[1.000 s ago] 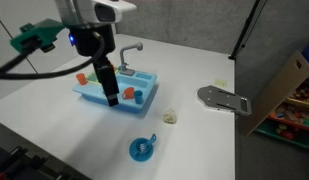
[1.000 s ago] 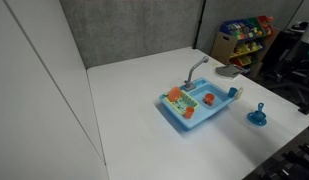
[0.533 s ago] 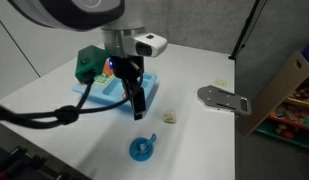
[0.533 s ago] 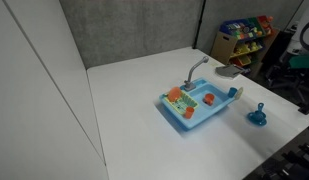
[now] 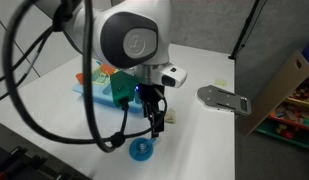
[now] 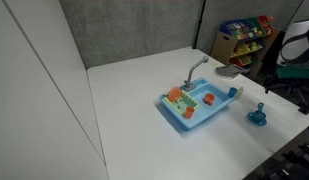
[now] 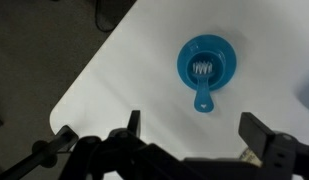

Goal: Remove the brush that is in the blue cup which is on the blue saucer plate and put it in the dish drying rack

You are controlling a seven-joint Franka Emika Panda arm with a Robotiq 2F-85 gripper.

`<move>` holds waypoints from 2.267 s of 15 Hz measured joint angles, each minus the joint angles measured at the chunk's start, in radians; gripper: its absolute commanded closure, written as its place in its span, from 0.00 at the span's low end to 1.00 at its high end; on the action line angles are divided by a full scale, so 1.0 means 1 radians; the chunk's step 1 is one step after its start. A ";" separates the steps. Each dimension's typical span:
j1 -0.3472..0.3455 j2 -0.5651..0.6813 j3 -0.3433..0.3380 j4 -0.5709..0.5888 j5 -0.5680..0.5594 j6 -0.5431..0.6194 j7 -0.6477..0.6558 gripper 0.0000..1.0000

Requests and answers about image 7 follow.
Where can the black stand bar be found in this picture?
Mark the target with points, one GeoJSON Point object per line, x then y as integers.
{"type": "Point", "coordinates": [44, 153]}

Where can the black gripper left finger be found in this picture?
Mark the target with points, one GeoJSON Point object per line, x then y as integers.
{"type": "Point", "coordinates": [134, 121]}

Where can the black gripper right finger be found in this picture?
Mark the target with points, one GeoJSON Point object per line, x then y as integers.
{"type": "Point", "coordinates": [255, 133]}

